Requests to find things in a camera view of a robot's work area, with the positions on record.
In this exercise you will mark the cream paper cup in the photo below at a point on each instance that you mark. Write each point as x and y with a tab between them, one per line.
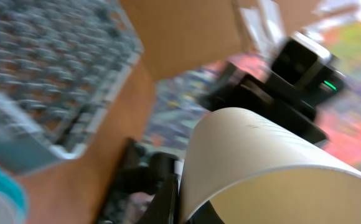
254	171

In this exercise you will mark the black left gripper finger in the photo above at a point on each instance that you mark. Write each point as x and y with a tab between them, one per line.
163	207

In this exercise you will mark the teal plastic tray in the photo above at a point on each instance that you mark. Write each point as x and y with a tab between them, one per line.
16	193

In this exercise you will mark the grey dish rack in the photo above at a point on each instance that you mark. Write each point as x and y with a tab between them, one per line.
62	63

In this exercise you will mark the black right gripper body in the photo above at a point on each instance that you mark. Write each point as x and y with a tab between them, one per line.
301	77

